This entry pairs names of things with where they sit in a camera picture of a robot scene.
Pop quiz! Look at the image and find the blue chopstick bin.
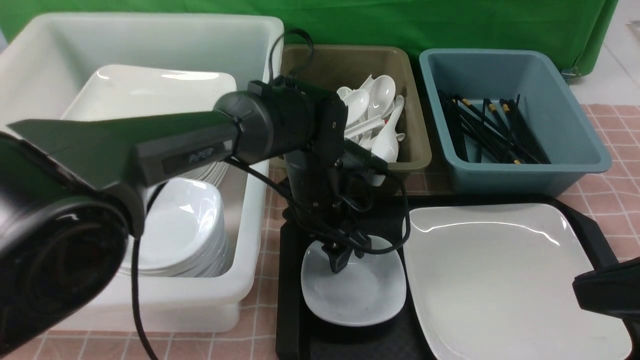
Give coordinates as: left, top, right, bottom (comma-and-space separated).
419, 48, 612, 197

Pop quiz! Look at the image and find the green backdrop cloth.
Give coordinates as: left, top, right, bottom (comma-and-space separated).
0, 0, 618, 75

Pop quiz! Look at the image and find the pile of white spoons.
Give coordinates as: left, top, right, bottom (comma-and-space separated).
336, 75, 406, 164

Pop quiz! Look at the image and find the large white square plate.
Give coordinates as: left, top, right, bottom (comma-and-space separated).
403, 203, 633, 360

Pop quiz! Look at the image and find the pink checkered tablecloth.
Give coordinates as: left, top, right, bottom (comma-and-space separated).
8, 104, 640, 360

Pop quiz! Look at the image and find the stack of white plates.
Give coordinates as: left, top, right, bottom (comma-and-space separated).
60, 64, 241, 183

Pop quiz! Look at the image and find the stack of white bowls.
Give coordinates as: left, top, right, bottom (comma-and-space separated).
138, 178, 233, 278

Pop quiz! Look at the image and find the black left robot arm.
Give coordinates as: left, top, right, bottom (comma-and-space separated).
0, 76, 375, 358

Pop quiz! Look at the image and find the white ceramic soup spoon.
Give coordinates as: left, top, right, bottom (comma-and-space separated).
342, 89, 370, 127

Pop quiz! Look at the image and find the small grey-white square bowl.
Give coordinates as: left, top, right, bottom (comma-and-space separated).
301, 241, 407, 327

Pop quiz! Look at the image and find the olive green spoon bin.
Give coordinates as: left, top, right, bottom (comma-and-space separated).
296, 44, 432, 195

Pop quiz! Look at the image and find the black serving tray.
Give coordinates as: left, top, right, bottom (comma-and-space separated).
275, 194, 618, 360

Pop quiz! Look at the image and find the pile of black chopsticks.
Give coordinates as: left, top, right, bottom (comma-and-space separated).
438, 89, 551, 165

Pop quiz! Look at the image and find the large white plastic tub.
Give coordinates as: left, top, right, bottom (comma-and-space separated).
0, 13, 284, 333

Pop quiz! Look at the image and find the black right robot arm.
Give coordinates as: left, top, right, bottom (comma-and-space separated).
573, 257, 640, 360

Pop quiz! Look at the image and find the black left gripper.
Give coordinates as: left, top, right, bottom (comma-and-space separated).
283, 145, 373, 274

